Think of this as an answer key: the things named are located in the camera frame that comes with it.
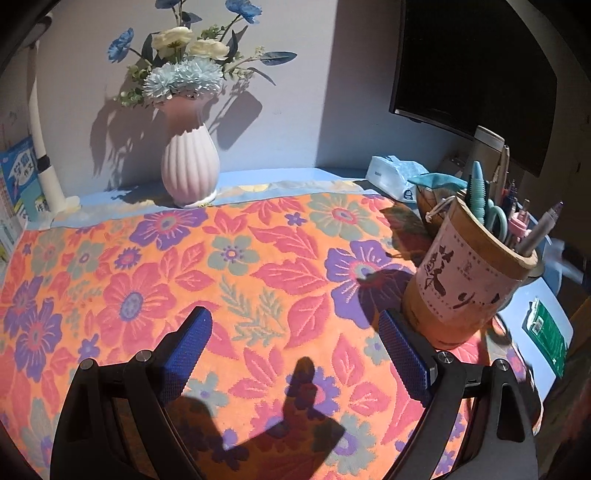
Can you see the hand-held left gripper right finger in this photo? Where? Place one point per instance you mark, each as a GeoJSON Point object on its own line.
{"type": "Point", "coordinates": [408, 355]}

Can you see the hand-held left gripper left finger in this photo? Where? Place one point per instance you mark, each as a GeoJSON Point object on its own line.
{"type": "Point", "coordinates": [184, 350]}

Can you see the teal towel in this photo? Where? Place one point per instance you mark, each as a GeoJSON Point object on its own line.
{"type": "Point", "coordinates": [438, 179]}

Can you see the bamboo pen holder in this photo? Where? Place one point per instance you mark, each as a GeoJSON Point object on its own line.
{"type": "Point", "coordinates": [461, 286]}

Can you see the orange floral blanket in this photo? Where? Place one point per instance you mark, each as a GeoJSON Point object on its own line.
{"type": "Point", "coordinates": [138, 258]}

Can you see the green packet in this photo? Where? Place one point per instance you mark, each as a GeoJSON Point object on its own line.
{"type": "Point", "coordinates": [549, 337]}

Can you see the light blue plastic object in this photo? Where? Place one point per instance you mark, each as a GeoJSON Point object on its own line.
{"type": "Point", "coordinates": [554, 270]}

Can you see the bunch of pens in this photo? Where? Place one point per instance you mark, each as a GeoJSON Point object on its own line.
{"type": "Point", "coordinates": [478, 194]}

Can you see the white blue tissue pack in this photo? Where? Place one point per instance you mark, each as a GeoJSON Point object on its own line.
{"type": "Point", "coordinates": [388, 177]}

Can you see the pink ribbed vase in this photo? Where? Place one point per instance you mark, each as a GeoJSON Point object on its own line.
{"type": "Point", "coordinates": [189, 166]}

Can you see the white desk lamp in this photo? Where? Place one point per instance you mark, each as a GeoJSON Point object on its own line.
{"type": "Point", "coordinates": [48, 180]}

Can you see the beige cylinder bottle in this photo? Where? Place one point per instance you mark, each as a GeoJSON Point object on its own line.
{"type": "Point", "coordinates": [489, 147]}

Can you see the row of books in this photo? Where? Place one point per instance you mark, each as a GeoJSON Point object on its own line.
{"type": "Point", "coordinates": [18, 184]}

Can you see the artificial flower bouquet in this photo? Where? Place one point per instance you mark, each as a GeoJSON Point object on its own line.
{"type": "Point", "coordinates": [184, 74]}

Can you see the black monitor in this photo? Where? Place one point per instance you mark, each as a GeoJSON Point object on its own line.
{"type": "Point", "coordinates": [461, 69]}

